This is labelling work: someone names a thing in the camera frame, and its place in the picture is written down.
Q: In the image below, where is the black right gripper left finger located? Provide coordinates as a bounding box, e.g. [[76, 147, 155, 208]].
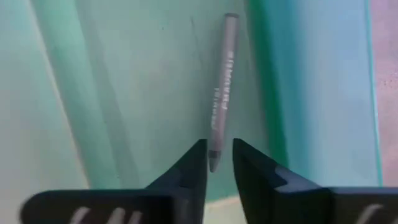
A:
[[19, 138, 208, 224]]

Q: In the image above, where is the grey crayon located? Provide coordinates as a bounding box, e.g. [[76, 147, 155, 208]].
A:
[[208, 12, 240, 174]]

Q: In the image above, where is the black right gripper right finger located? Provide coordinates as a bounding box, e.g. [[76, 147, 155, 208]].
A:
[[232, 138, 398, 224]]

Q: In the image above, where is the green translucent plastic bin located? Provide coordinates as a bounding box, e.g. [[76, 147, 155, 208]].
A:
[[0, 0, 384, 203]]

